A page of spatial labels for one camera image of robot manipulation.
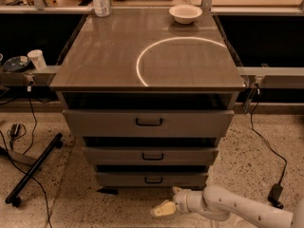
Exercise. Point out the black power adapter right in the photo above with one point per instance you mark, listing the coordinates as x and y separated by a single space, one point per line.
274 196

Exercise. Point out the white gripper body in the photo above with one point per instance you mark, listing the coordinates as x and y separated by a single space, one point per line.
182 201

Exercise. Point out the dark blue plate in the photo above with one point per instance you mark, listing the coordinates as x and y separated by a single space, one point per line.
16 63

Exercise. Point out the grey bottom drawer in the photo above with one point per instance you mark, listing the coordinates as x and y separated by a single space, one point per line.
145 179

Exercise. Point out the grey middle drawer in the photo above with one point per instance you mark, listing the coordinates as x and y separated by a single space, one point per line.
150 156

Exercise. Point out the white bowl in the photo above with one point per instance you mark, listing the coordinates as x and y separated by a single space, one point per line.
185 14

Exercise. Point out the black bar with wheels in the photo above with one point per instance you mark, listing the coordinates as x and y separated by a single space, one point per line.
13 198

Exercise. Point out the white paper cup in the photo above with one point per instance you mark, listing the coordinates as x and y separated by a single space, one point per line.
37 58

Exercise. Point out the grey top drawer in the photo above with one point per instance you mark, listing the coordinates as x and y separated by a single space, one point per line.
149 123

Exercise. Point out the grey drawer cabinet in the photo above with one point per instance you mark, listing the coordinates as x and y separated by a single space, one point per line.
141 59

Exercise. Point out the grey drawer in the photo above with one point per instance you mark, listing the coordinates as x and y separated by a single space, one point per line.
150 156
149 123
145 179

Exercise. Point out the black adapter left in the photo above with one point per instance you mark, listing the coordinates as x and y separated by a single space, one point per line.
14 132

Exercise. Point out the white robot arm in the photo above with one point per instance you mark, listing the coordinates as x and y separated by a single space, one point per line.
216 203

